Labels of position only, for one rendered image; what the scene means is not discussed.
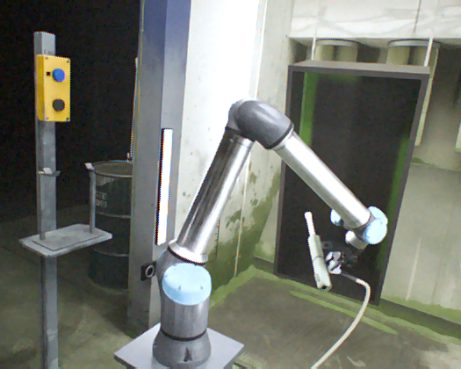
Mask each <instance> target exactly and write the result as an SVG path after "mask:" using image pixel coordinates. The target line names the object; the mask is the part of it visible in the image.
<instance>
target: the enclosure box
mask: <svg viewBox="0 0 461 369"><path fill-rule="evenodd" d="M429 77H430V67H422V66H407V65H392V64H377V63H361V62H346V61H317V60H307V61H302V62H296V63H293V64H291V65H288V78H287V89H286V100H285V116H286V117H287V118H289V120H290V121H291V122H292V124H294V127H293V131H294V132H295V134H296V135H298V136H299V138H300V139H301V140H302V141H303V142H304V143H305V144H306V145H307V146H308V147H309V148H310V149H311V150H312V151H313V153H315V154H316V155H317V156H318V157H319V159H321V160H322V161H323V162H324V164H325V165H327V166H328V168H329V169H330V170H331V171H332V172H333V173H334V174H335V176H336V177H338V178H339V179H340V180H341V181H342V183H343V184H344V185H345V186H346V187H347V188H348V189H349V190H350V191H351V192H352V193H353V194H354V195H355V196H356V198H357V199H358V200H359V201H360V202H361V203H362V204H363V205H364V206H365V207H366V208H369V207H370V206H375V207H376V208H377V209H378V210H380V212H382V213H383V214H384V215H385V217H386V218H387V223H386V232H385V237H384V238H383V240H380V242H378V243H374V244H370V243H369V244H368V245H367V246H365V250H364V251H363V252H362V253H361V254H360V255H359V256H358V257H357V262H356V263H354V262H351V264H350V265H352V264H353V263H354V264H353V265H352V266H351V268H349V267H347V266H346V264H341V266H340V268H339V269H342V270H344V271H346V272H347V273H348V274H351V275H354V276H357V279H361V280H362V281H364V282H365V283H366V284H367V285H368V286H369V288H370V296H369V299H368V301H367V303H370V304H372V305H375V306H378V304H379V300H380V296H381V293H382V290H383V285H384V283H385V273H386V269H387V266H388V262H389V259H390V255H391V248H392V245H393V239H394V235H395V232H396V225H397V222H398V218H399V215H400V209H401V205H402V198H403V194H404V191H405V188H406V184H407V174H408V172H409V167H410V164H411V160H412V154H413V150H414V144H415V141H416V137H417V130H418V127H419V123H420V120H421V111H422V107H423V104H424V99H425V97H426V93H427V86H428V83H429ZM332 211H333V209H332V208H331V207H330V206H329V205H328V204H327V203H326V202H325V201H324V200H323V199H322V198H321V197H320V196H319V194H317V193H316V192H315V191H314V190H313V188H311V187H310V186H309V185H308V184H307V182H305V181H304V180H303V179H302V178H301V177H300V176H299V175H298V174H297V173H296V172H295V170H293V169H292V168H291V167H290V165H289V164H287V163H286V162H285V161H284V159H283V158H282V162H281V172H280V182H279V194H278V204H277V235H276V246H275V256H274V266H273V275H275V276H279V277H283V278H285V279H289V280H292V281H297V282H300V283H302V284H305V285H308V286H314V287H317V288H318V286H317V281H316V279H315V276H314V274H315V272H314V268H313V261H312V254H311V250H310V247H309V242H308V238H309V237H310V232H309V229H308V225H307V218H306V213H307V212H310V213H311V214H312V221H313V230H314V233H315V234H316V235H319V236H320V239H321V241H346V238H347V233H348V232H349V230H348V229H346V228H344V227H342V226H339V225H338V226H337V225H335V224H334V223H333V222H332V221H331V213H332ZM329 278H330V281H331V285H332V286H331V287H330V288H329V289H328V292H333V293H337V294H340V295H342V296H345V297H350V298H352V299H355V300H360V301H362V302H364V300H365V296H366V292H367V291H366V287H365V286H363V285H361V284H359V283H357V282H356V283H353V282H351V281H349V280H342V279H339V278H337V277H335V276H333V275H329Z"/></svg>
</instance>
